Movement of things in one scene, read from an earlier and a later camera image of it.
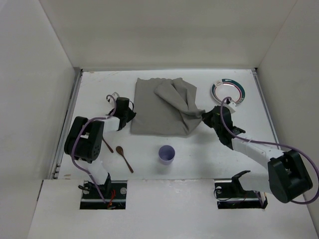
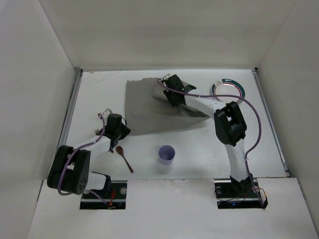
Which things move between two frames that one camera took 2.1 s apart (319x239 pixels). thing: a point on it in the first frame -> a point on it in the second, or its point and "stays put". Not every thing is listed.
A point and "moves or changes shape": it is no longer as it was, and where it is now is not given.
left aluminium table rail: (57, 164) stays put
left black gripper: (127, 115) -> (122, 132)
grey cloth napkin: (165, 106) moves or changes shape
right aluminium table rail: (263, 99) stays put
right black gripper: (211, 119) -> (173, 89)
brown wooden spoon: (119, 150) stays put
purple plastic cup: (166, 154) stays put
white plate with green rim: (228, 87) stays put
